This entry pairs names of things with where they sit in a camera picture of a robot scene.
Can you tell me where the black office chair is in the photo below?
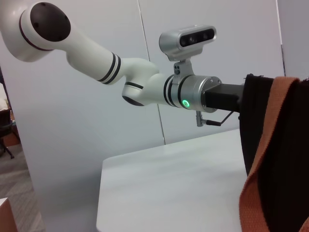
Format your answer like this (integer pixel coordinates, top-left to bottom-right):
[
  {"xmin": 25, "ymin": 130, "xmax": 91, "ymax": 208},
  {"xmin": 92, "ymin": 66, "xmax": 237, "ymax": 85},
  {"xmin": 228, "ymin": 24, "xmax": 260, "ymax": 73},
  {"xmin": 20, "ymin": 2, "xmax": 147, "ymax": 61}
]
[{"xmin": 0, "ymin": 108, "xmax": 18, "ymax": 160}]

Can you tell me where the black bag with orange straps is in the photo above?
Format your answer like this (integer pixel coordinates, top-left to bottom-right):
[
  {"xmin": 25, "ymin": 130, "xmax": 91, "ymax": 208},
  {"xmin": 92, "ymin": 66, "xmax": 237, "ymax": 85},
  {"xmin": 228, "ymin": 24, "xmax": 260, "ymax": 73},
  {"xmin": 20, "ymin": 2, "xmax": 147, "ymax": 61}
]
[{"xmin": 237, "ymin": 73, "xmax": 309, "ymax": 232}]

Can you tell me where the left gripper cable with connector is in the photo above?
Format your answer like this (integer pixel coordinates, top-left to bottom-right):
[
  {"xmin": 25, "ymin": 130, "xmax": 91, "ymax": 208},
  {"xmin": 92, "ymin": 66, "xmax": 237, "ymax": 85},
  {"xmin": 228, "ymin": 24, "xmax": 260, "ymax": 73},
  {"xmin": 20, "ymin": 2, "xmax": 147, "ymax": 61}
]
[{"xmin": 195, "ymin": 110, "xmax": 234, "ymax": 128}]

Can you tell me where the brown box with white top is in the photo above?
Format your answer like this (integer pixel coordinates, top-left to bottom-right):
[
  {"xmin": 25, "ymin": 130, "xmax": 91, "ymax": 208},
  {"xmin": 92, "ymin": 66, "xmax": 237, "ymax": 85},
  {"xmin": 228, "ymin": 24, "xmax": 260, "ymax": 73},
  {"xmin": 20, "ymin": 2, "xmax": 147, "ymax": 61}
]
[{"xmin": 0, "ymin": 197, "xmax": 14, "ymax": 232}]

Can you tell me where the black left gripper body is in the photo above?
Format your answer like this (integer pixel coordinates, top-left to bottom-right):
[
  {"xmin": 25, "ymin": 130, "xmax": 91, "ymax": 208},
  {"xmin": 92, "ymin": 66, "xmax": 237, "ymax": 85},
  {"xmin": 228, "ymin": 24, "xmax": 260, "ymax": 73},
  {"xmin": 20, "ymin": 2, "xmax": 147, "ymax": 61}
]
[{"xmin": 202, "ymin": 83, "xmax": 246, "ymax": 114}]

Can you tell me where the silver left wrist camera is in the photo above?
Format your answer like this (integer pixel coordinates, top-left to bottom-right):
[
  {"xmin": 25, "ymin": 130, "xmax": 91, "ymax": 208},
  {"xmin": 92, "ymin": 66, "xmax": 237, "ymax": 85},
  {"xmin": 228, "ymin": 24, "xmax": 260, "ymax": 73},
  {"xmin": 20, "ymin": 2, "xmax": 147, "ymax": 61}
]
[{"xmin": 158, "ymin": 24, "xmax": 217, "ymax": 78}]

